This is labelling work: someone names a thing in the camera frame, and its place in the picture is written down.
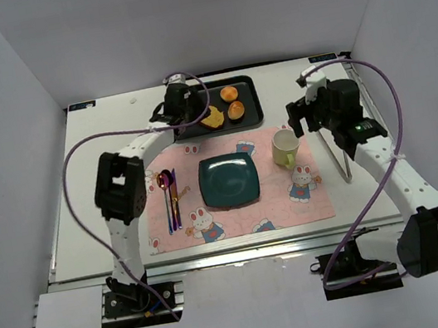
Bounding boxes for iridescent spoon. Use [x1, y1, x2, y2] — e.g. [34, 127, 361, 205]
[157, 169, 177, 235]

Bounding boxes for black baking tray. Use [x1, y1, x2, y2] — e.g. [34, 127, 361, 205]
[177, 75, 264, 141]

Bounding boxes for metal food tongs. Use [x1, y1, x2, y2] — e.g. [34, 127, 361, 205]
[316, 131, 353, 184]

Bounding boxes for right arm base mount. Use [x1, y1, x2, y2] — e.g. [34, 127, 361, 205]
[324, 228, 403, 301]

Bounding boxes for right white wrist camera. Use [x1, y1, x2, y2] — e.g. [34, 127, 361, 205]
[296, 66, 328, 105]

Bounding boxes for pale green mug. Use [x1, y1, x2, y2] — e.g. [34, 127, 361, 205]
[271, 128, 300, 169]

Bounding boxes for pink bunny placemat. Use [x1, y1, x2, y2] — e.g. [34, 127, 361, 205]
[145, 127, 335, 255]

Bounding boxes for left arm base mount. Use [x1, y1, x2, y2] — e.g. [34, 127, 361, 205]
[101, 277, 184, 328]

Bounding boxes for blue table label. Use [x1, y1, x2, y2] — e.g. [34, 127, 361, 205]
[67, 100, 96, 112]
[308, 52, 338, 64]

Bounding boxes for dark green square plate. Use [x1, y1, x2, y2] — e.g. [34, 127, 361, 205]
[198, 152, 260, 209]

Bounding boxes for toast slice with crust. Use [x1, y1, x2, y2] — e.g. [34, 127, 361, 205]
[199, 105, 225, 130]

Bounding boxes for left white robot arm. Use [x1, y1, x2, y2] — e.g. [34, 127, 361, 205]
[95, 80, 208, 312]

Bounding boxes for round bun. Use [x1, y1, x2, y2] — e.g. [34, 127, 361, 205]
[219, 86, 239, 104]
[227, 100, 246, 122]

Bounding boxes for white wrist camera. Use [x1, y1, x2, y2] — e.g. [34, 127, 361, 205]
[296, 66, 328, 105]
[163, 73, 186, 86]

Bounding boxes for right blue table label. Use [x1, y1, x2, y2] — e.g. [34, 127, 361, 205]
[308, 52, 338, 64]

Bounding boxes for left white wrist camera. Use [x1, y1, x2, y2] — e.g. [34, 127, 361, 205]
[163, 73, 186, 86]

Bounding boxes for left blue table label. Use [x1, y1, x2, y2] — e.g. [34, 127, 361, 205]
[67, 100, 96, 112]

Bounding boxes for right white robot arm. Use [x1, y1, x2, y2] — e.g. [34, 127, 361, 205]
[286, 79, 438, 278]

